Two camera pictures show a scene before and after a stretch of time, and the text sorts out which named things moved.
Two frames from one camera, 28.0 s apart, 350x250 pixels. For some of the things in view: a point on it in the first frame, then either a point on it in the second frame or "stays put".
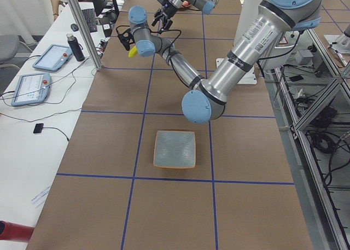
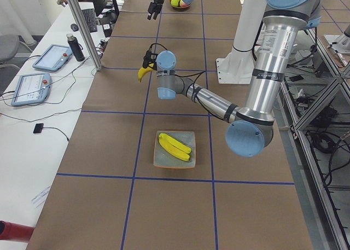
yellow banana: x=133 y=52 to x=175 y=143
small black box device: x=38 y=128 stays put
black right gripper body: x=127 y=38 to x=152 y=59
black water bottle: x=75 y=46 stays put
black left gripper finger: x=167 y=25 to x=158 y=7
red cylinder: x=10 y=231 stays put
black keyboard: x=90 y=16 stays put
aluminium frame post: x=83 y=28 stays put
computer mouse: x=74 y=27 stays put
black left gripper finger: x=157 y=16 to x=150 y=10
